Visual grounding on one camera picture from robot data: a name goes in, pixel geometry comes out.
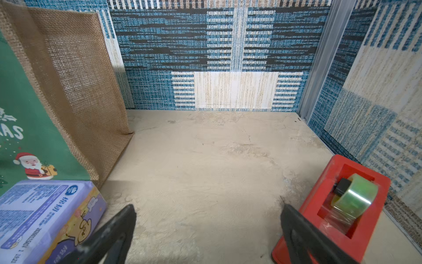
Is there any red tape dispenser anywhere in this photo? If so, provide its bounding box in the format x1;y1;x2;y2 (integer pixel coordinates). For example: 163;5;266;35
271;155;391;264

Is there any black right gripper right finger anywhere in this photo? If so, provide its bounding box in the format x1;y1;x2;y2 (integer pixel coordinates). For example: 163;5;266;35
280;204;356;264

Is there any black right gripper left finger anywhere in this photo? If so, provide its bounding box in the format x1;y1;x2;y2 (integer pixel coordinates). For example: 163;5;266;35
61;204;136;264

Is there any green burlap Christmas canvas bag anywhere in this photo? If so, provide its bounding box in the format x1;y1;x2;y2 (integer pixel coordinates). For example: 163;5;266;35
1;1;133;193

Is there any purple tissue pack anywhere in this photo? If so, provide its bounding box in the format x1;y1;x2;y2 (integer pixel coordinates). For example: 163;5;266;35
1;180;108;264

